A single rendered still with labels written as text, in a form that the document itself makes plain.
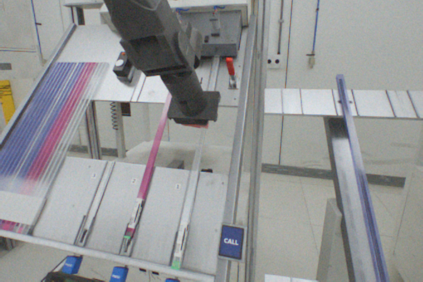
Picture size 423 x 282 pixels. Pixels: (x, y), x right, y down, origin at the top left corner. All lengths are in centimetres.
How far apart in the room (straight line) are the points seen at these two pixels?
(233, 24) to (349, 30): 175
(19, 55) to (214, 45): 145
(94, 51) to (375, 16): 211
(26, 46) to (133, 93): 129
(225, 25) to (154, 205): 51
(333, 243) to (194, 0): 72
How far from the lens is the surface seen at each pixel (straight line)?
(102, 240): 60
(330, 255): 59
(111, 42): 93
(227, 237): 46
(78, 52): 97
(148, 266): 53
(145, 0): 30
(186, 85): 38
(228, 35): 68
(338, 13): 238
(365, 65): 241
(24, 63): 192
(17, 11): 195
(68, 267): 63
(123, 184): 61
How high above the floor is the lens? 110
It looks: 15 degrees down
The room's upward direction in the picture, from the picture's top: straight up
